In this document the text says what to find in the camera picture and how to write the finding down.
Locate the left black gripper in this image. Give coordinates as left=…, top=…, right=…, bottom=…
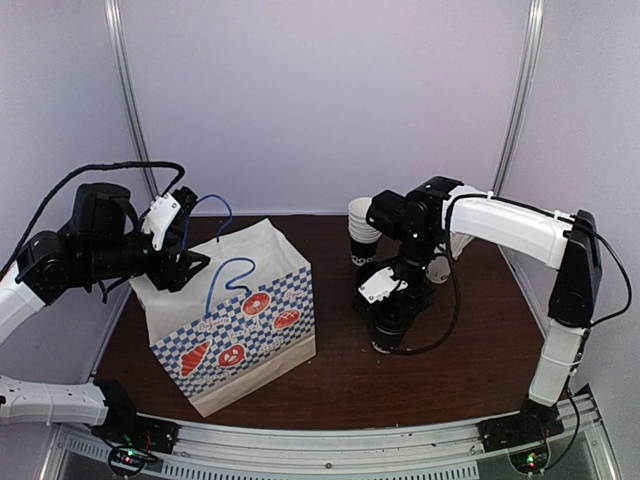
left=83, top=217, right=210, bottom=291

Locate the stack of paper cups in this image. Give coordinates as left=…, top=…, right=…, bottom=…
left=348, top=197, right=381, bottom=266

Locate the blue checkered paper bag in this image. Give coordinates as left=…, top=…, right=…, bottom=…
left=131, top=218, right=316, bottom=417

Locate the black cup lid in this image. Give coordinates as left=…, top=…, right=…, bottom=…
left=372, top=302, right=415, bottom=336

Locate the black paper coffee cup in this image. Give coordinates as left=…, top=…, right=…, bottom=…
left=367, top=303, right=415, bottom=353

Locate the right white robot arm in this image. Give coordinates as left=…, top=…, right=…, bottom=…
left=353, top=176, right=602, bottom=442

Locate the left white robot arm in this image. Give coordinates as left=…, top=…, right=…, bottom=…
left=1, top=183, right=210, bottom=444

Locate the white cup holding straws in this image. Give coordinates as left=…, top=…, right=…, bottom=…
left=426, top=254, right=451, bottom=284

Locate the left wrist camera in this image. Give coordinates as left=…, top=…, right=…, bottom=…
left=141, top=186, right=198, bottom=251

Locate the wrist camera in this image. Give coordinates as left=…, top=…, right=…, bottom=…
left=358, top=267, right=408, bottom=304
left=141, top=186, right=198, bottom=251

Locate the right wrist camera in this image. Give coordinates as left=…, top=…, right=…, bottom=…
left=358, top=267, right=408, bottom=304

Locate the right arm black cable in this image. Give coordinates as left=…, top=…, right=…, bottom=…
left=389, top=199, right=634, bottom=354

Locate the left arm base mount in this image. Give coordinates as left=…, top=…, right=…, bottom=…
left=91, top=380, right=179, bottom=454

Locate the aluminium front rail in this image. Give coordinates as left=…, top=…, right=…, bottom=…
left=36, top=392, right=622, bottom=479

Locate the right aluminium post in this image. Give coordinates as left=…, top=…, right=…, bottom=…
left=493, top=0, right=545, bottom=194

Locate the aluminium post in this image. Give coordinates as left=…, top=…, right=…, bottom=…
left=103, top=0, right=162, bottom=201
left=493, top=0, right=545, bottom=194

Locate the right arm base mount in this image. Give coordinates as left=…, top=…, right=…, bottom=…
left=478, top=398, right=565, bottom=452

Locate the left aluminium post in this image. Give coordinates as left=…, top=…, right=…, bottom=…
left=103, top=0, right=162, bottom=201

